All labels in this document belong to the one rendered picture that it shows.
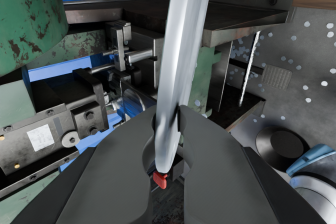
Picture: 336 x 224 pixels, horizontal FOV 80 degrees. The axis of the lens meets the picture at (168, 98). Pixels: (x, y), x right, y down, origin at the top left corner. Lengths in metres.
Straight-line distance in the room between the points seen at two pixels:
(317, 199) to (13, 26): 0.58
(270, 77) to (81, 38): 0.84
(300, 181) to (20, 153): 0.69
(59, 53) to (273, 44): 0.99
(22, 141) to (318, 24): 1.18
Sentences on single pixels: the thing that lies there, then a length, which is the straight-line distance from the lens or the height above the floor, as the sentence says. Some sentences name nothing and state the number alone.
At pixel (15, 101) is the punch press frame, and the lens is 0.55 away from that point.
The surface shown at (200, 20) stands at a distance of 0.29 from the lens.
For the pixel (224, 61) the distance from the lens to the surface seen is 0.98.
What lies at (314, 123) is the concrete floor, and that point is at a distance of 1.28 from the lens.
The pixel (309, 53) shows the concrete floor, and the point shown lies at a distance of 1.17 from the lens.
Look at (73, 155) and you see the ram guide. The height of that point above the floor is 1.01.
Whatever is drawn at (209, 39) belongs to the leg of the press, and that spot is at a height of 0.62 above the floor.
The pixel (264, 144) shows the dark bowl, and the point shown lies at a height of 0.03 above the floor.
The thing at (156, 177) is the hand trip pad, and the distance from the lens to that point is 0.89.
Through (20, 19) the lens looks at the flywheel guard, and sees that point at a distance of 0.33.
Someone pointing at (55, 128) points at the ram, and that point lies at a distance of 0.67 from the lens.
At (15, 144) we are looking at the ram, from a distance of 0.66.
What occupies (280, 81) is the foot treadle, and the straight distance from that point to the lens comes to 1.06.
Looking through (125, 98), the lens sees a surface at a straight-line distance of 0.74.
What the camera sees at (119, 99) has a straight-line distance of 0.80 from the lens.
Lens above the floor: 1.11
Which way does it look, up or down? 37 degrees down
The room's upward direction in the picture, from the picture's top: 116 degrees counter-clockwise
